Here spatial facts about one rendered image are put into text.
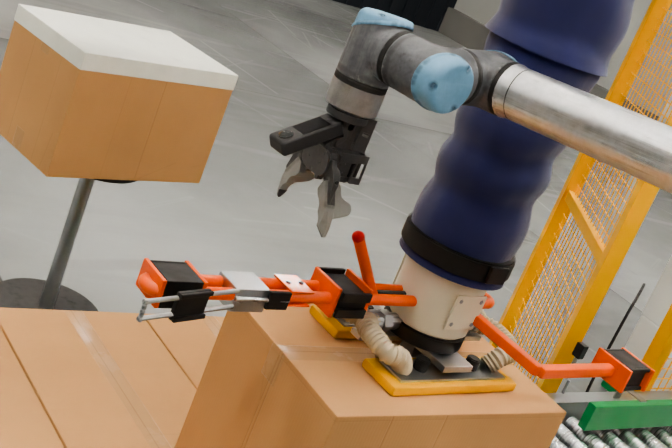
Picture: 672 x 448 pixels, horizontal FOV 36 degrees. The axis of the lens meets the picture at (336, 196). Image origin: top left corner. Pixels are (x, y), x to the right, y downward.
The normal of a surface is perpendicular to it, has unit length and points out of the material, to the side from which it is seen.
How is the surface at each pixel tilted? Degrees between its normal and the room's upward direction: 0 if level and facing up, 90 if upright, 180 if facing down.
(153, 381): 0
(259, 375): 90
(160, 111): 90
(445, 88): 91
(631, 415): 90
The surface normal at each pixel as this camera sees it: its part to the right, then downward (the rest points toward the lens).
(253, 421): -0.78, -0.11
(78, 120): 0.66, 0.46
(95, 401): 0.36, -0.89
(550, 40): -0.11, -0.22
